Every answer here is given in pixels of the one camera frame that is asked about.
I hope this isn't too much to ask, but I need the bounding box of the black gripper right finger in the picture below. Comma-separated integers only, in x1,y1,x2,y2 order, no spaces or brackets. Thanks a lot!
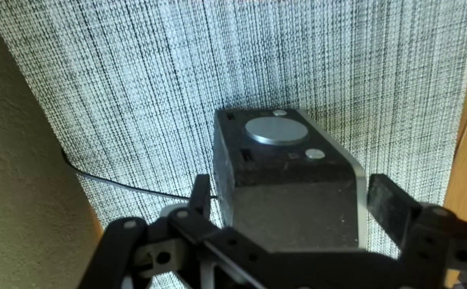
367,174,421,248

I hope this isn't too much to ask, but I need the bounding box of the grey woven placemat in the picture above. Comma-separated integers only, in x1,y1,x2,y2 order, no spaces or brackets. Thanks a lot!
0,0,467,224

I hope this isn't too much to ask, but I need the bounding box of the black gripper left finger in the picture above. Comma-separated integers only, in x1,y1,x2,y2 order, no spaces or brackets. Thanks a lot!
187,176,211,219

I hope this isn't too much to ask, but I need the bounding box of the black clock radio gadget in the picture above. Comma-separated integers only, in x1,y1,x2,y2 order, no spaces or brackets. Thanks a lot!
213,110,367,253

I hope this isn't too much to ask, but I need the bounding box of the thin black gadget cable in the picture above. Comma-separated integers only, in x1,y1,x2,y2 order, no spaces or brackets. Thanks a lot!
60,148,219,203

